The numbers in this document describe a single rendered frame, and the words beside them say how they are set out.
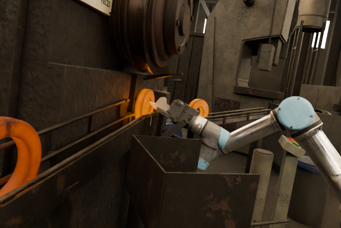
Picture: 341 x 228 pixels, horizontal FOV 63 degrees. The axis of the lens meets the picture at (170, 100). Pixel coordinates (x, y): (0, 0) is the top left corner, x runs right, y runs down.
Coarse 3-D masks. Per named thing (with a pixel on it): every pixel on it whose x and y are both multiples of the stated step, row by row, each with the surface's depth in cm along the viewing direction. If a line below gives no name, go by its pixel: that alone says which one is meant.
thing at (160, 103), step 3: (159, 99) 118; (162, 99) 117; (150, 102) 120; (156, 102) 118; (159, 102) 118; (162, 102) 117; (153, 105) 118; (156, 105) 118; (159, 105) 118; (162, 105) 117; (165, 105) 117; (156, 108) 117; (162, 108) 117; (165, 108) 117; (165, 111) 116
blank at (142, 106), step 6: (144, 90) 119; (150, 90) 120; (138, 96) 116; (144, 96) 116; (150, 96) 122; (138, 102) 115; (144, 102) 116; (138, 108) 115; (144, 108) 117; (150, 108) 125; (138, 114) 116
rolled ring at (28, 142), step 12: (0, 120) 47; (12, 120) 49; (0, 132) 47; (12, 132) 49; (24, 132) 52; (36, 132) 55; (24, 144) 53; (36, 144) 56; (24, 156) 55; (36, 156) 56; (24, 168) 55; (36, 168) 57; (12, 180) 54; (24, 180) 54; (0, 192) 52
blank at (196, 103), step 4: (196, 100) 154; (200, 100) 155; (192, 104) 152; (196, 104) 154; (200, 104) 156; (204, 104) 158; (196, 108) 154; (200, 108) 159; (204, 108) 158; (208, 108) 160; (200, 112) 160; (204, 112) 159; (208, 112) 161; (204, 116) 160
